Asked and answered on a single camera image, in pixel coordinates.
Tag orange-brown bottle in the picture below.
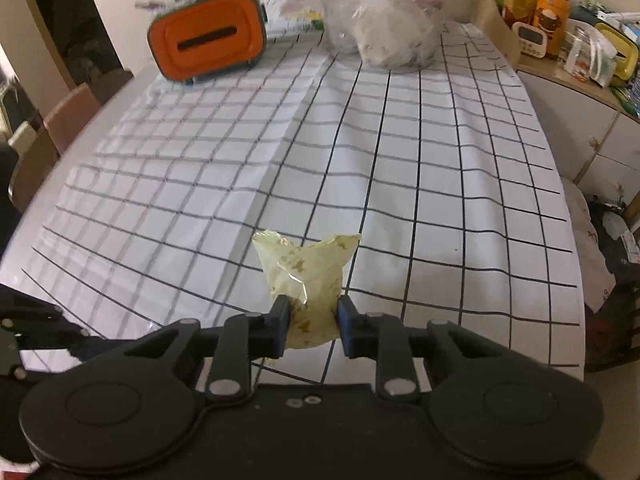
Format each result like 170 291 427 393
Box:
532 0 578 60

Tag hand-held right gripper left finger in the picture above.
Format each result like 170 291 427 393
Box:
120 294 292 403

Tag yellow container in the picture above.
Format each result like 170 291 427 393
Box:
595 22 640 86

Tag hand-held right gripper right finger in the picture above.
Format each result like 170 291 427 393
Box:
336 295 506 403

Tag clear plastic packets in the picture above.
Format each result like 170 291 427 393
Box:
565 25 618 87

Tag dark wooden chair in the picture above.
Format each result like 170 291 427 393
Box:
9 70 135 213

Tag white printed cloth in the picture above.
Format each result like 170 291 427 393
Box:
560 177 617 313

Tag orange and green tissue box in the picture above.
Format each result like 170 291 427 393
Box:
146 0 267 86

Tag white checked tablecloth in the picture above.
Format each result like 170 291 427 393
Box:
20 17 586 368

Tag clear plastic bag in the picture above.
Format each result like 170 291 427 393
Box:
317 0 458 70

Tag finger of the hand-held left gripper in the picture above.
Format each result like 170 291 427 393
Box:
10 317 132 361
0 284 66 322

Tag white cabinet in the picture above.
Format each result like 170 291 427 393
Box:
517 55 640 201

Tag brown cardboard holder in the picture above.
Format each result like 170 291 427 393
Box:
472 0 523 68

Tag wooden door frame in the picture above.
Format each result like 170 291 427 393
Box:
12 0 126 96

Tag pale yellow snack packet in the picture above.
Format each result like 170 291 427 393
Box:
251 229 362 351

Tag white kitchen timer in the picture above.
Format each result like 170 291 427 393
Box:
511 21 547 57

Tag black bag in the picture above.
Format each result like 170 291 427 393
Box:
585 195 640 373

